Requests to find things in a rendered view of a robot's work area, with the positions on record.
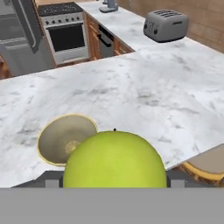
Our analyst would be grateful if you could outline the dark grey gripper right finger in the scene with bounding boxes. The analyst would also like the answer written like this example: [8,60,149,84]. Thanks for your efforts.
[164,169,214,189]

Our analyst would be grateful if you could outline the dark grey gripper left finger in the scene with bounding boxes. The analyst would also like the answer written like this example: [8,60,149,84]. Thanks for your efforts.
[12,170,65,189]

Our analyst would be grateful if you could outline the green pear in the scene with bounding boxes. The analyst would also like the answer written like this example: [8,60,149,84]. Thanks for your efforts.
[62,128,168,189]

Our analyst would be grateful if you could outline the grey bowl with yellow rim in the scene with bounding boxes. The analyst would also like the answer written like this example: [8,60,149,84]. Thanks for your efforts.
[36,114,99,167]

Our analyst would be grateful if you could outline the grey fridge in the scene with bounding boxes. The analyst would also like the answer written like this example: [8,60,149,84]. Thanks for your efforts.
[0,0,56,78]

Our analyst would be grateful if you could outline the round wooden stool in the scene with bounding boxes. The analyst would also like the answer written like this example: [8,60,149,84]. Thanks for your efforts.
[178,143,224,186]

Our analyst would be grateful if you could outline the silver oven with black hob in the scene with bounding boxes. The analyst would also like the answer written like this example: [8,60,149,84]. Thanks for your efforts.
[37,1,89,66]

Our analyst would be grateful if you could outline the dark dishwasher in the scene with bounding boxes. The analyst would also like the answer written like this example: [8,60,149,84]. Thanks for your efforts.
[96,24,116,60]

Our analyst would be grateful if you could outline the brown wooden cupboards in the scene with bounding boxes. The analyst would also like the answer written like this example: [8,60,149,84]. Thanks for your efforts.
[83,11,137,61]

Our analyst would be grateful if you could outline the grey toaster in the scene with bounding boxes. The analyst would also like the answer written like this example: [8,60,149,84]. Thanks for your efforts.
[143,9,190,44]

